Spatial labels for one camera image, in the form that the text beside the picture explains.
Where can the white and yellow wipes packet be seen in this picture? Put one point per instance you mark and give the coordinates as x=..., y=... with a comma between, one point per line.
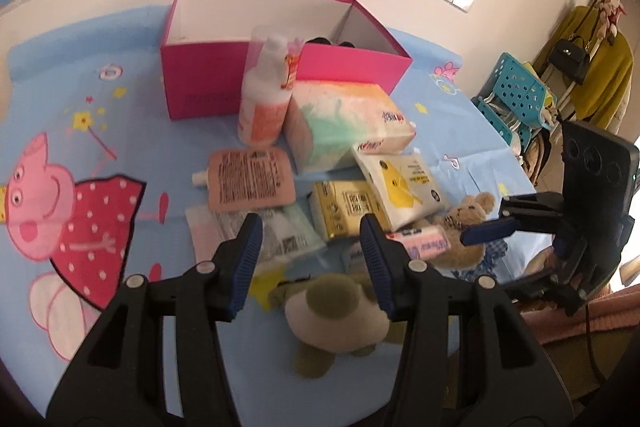
x=400, y=182

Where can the yellow tissue packet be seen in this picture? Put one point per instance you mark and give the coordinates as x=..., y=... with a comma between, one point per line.
x=345, y=207

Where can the clear plastic sachet pack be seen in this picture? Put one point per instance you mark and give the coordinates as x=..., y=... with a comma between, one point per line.
x=292, y=232

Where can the yellow garment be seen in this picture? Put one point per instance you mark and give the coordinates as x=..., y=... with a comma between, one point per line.
x=605, y=77

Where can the green and cream plush toy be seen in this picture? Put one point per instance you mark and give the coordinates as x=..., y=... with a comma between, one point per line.
x=330, y=322

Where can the pink knitted blanket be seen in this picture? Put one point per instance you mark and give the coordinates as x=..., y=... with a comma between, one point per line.
x=555, y=329

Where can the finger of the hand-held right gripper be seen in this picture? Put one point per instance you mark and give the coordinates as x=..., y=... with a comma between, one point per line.
x=537, y=287
x=487, y=233

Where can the black object in box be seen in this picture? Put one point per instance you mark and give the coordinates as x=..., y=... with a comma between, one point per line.
x=330, y=41

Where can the white pump bottle orange label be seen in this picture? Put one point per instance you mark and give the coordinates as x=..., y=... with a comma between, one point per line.
x=265, y=107

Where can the hanging plush toy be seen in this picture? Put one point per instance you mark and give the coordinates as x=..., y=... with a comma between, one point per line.
x=611, y=13

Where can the pink cardboard box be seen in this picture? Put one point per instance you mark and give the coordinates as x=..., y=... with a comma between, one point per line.
x=200, y=72

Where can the cartoon pig printed bed sheet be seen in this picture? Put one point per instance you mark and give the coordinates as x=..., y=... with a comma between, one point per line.
x=125, y=122

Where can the pastel tissue pack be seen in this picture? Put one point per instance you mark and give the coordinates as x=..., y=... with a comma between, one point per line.
x=330, y=122

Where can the small pink packet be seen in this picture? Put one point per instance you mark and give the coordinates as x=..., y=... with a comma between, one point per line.
x=425, y=244

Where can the blue plastic basket shelf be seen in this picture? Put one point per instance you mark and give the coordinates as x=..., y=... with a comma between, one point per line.
x=515, y=87

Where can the small brown teddy bear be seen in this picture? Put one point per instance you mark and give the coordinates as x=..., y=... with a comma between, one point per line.
x=467, y=212

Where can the black handbag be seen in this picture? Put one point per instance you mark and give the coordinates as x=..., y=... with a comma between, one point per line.
x=570, y=57

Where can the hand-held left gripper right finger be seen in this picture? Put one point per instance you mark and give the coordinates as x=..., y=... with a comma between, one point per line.
x=376, y=267

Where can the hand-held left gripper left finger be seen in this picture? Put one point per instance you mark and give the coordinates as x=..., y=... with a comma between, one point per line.
x=247, y=257

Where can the pink spout pouch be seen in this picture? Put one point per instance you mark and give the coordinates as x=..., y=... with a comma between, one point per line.
x=250, y=179

